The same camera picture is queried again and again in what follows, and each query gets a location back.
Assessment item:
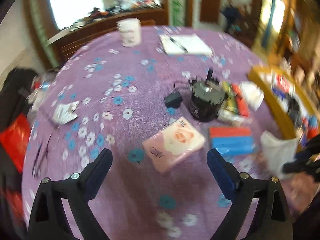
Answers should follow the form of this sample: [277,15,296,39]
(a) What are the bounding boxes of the white folded cloth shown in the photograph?
[240,81,264,112]

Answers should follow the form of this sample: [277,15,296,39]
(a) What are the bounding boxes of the wooden sideboard with clutter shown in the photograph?
[47,0,169,63]

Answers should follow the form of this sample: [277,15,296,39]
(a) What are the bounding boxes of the white paper notepad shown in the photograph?
[159,34,213,57]

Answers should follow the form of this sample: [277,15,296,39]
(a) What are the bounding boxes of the red blue sponge bag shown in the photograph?
[209,126,255,156]

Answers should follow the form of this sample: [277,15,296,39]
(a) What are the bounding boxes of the black power adapter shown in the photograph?
[164,92,183,108]

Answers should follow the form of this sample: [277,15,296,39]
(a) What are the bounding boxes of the pink tissue pack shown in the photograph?
[143,117,206,173]

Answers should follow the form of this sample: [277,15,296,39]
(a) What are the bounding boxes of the black plastic package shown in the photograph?
[286,94,302,127]

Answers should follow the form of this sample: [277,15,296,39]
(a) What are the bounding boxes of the black pen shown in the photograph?
[169,37,188,53]

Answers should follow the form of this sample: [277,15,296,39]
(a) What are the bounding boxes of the white plastic jar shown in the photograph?
[117,18,142,48]

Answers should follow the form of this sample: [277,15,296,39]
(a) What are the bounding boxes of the colourful sponge pack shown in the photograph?
[217,81,252,126]

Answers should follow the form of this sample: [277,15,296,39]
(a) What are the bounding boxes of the blue cloth with red bag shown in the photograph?
[302,115,319,140]

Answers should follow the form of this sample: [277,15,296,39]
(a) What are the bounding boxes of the purple floral tablecloth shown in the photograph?
[22,26,319,239]

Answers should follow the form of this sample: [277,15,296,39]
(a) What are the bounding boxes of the black bag on chair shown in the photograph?
[0,68,37,132]

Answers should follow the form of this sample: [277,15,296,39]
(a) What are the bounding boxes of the red bag beside table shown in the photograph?
[1,113,31,173]

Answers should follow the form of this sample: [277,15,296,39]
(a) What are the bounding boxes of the blue floral tissue pack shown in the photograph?
[272,87,288,103]

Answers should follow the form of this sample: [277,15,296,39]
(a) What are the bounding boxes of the red label wet wipes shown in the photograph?
[272,74,292,93]

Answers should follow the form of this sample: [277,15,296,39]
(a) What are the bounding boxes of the white plastic bag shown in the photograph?
[260,131,298,180]

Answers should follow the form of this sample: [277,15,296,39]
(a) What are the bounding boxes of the person in dark coat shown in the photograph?
[220,0,242,34]

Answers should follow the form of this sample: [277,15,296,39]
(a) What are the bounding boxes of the eyeglasses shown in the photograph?
[31,131,54,179]

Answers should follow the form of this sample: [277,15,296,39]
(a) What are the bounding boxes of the yellow taped white box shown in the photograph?
[247,66,319,139]

